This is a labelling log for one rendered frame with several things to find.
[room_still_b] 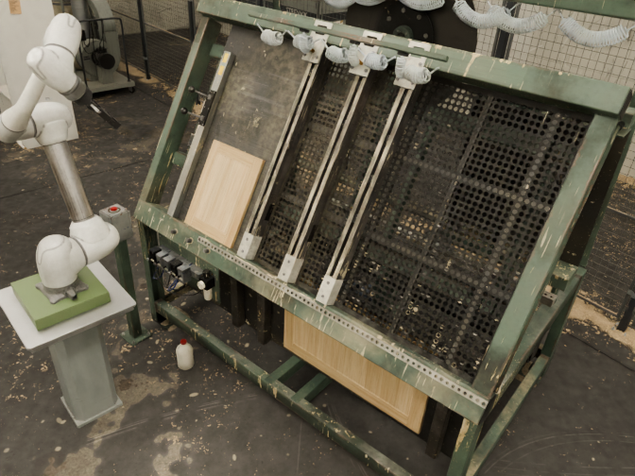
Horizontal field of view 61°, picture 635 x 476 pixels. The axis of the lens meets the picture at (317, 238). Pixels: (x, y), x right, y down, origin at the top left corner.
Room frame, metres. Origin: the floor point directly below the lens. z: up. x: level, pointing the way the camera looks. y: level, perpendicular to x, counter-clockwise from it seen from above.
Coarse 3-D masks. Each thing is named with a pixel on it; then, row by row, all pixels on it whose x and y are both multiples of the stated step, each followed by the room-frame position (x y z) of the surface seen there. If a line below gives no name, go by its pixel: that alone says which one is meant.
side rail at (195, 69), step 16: (208, 32) 3.12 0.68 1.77; (192, 48) 3.09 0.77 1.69; (208, 48) 3.12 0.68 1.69; (192, 64) 3.03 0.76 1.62; (192, 80) 3.02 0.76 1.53; (176, 96) 2.97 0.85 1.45; (192, 96) 3.01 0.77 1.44; (176, 112) 2.91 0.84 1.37; (176, 128) 2.91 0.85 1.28; (160, 144) 2.85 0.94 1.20; (176, 144) 2.90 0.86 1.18; (160, 160) 2.80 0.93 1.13; (160, 176) 2.79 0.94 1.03; (144, 192) 2.74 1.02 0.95; (160, 192) 2.78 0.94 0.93
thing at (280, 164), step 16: (304, 32) 2.50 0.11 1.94; (304, 48) 2.49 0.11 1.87; (320, 48) 2.56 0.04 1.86; (320, 64) 2.58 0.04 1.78; (304, 80) 2.55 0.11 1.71; (320, 80) 2.58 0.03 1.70; (304, 96) 2.50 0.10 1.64; (304, 112) 2.49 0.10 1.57; (288, 128) 2.46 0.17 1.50; (288, 144) 2.41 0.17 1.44; (272, 160) 2.40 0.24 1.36; (288, 160) 2.41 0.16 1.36; (272, 176) 2.37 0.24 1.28; (272, 192) 2.32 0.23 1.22; (256, 208) 2.29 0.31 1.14; (272, 208) 2.32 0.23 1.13; (256, 224) 2.24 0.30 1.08; (256, 240) 2.23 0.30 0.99; (240, 256) 2.18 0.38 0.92
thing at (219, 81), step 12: (228, 60) 2.92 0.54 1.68; (228, 72) 2.91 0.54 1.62; (216, 84) 2.87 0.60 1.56; (216, 96) 2.84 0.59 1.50; (204, 132) 2.77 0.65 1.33; (192, 144) 2.75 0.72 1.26; (192, 156) 2.70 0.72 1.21; (192, 168) 2.69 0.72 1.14; (180, 180) 2.66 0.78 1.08; (180, 192) 2.62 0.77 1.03; (180, 204) 2.61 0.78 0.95
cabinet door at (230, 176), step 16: (224, 144) 2.66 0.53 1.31; (208, 160) 2.66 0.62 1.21; (224, 160) 2.61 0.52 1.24; (240, 160) 2.56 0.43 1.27; (256, 160) 2.51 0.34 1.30; (208, 176) 2.61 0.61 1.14; (224, 176) 2.56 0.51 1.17; (240, 176) 2.51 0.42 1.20; (256, 176) 2.46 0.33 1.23; (208, 192) 2.55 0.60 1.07; (224, 192) 2.50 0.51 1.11; (240, 192) 2.45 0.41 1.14; (192, 208) 2.55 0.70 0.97; (208, 208) 2.50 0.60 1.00; (224, 208) 2.45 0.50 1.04; (240, 208) 2.40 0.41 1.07; (192, 224) 2.49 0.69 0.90; (208, 224) 2.44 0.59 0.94; (224, 224) 2.39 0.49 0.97; (240, 224) 2.36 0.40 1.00; (224, 240) 2.34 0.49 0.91
